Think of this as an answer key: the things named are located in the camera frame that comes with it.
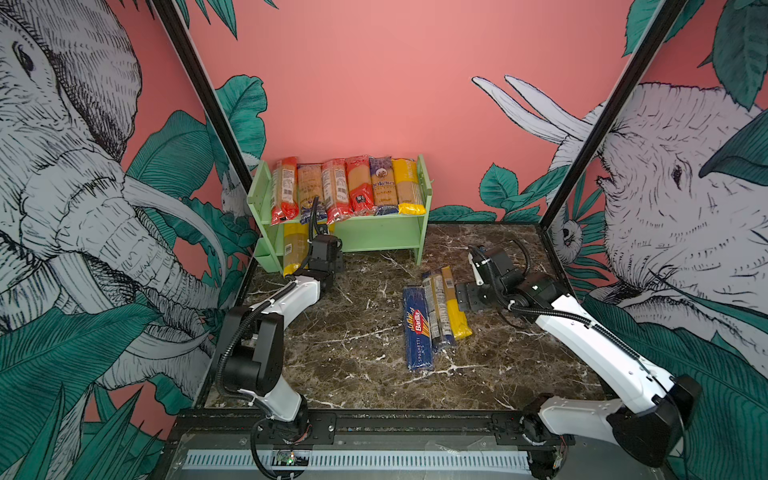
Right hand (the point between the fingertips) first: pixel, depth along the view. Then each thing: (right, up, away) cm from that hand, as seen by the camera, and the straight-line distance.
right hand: (468, 287), depth 76 cm
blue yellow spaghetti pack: (-44, +27, +11) cm, 53 cm away
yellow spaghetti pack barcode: (-51, +11, +17) cm, 55 cm away
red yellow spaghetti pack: (-29, +27, +9) cm, 41 cm away
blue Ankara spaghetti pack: (-23, +29, +12) cm, 39 cm away
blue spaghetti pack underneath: (-12, -14, +12) cm, 22 cm away
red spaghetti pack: (-51, +23, +7) cm, 56 cm away
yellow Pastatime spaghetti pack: (-39, +17, +15) cm, 45 cm away
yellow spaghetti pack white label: (0, -12, +14) cm, 18 cm away
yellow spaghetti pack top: (-15, +26, +10) cm, 31 cm away
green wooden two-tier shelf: (-26, +16, +25) cm, 39 cm away
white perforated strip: (-25, -41, -6) cm, 48 cm away
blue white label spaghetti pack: (-6, -3, +19) cm, 21 cm away
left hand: (-40, +11, +16) cm, 45 cm away
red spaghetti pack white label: (-37, +28, +11) cm, 48 cm away
